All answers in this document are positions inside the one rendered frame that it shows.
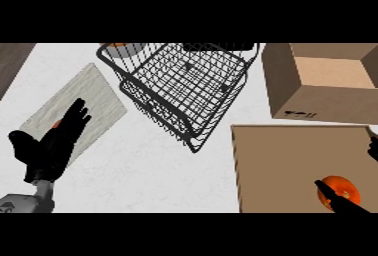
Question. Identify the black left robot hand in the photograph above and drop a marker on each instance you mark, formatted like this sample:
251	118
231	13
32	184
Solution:
51	150

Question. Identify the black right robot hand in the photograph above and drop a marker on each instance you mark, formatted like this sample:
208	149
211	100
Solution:
344	203

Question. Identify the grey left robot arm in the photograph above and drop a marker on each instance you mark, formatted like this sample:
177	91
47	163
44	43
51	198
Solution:
19	203

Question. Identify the orange squash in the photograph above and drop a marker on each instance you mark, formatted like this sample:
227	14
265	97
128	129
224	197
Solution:
339	186

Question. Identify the flat brown tray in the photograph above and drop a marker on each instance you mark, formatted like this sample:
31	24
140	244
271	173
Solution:
280	166

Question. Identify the small orange vegetable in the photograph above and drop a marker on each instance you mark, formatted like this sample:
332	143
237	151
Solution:
56	124

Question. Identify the grey marble cutting board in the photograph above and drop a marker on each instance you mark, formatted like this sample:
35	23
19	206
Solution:
93	90

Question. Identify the dark brown wooden panel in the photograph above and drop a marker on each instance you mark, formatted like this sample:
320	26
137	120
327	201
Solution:
11	63

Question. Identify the open cardboard box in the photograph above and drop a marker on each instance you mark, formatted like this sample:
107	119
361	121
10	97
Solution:
295	96

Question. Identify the grey can with orange top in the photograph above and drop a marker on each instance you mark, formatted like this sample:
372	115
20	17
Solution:
125	50

